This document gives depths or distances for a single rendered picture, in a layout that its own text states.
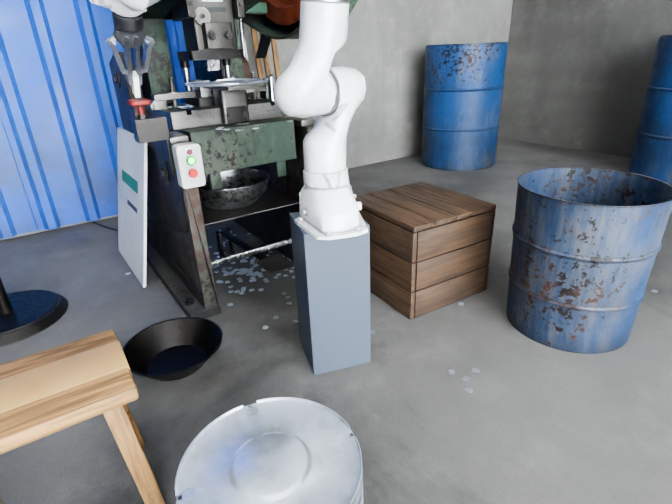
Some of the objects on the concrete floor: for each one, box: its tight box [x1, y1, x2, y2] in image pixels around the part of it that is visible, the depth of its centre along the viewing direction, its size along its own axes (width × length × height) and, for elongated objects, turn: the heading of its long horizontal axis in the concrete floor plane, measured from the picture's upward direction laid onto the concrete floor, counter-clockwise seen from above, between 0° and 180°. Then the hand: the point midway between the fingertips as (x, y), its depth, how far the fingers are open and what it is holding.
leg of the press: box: [109, 52, 221, 319], centre depth 180 cm, size 92×12×90 cm, turn 39°
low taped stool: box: [0, 329, 166, 504], centre depth 89 cm, size 34×24×34 cm
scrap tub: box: [506, 167, 672, 354], centre depth 144 cm, size 42×42×48 cm
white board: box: [117, 127, 147, 288], centre depth 198 cm, size 14×50×59 cm, turn 40°
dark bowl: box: [123, 317, 223, 381], centre depth 140 cm, size 30×30×7 cm
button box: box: [92, 142, 206, 234], centre depth 201 cm, size 145×25×62 cm, turn 39°
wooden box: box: [355, 181, 496, 320], centre depth 174 cm, size 40×38×35 cm
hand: (135, 84), depth 134 cm, fingers closed
